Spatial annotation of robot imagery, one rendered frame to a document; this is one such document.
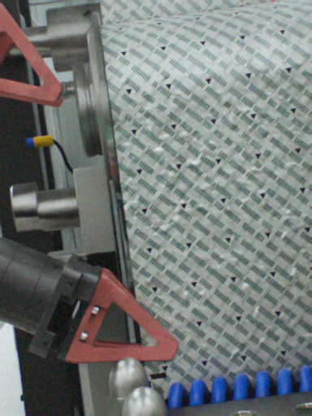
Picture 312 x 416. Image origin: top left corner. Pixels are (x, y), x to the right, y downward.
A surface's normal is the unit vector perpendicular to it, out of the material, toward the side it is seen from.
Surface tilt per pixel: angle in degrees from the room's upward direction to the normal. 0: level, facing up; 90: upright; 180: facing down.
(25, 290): 83
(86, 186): 90
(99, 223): 90
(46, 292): 79
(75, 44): 110
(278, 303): 90
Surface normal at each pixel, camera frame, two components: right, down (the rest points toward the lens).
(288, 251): 0.02, 0.04
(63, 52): 0.07, 0.47
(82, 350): 0.35, 0.18
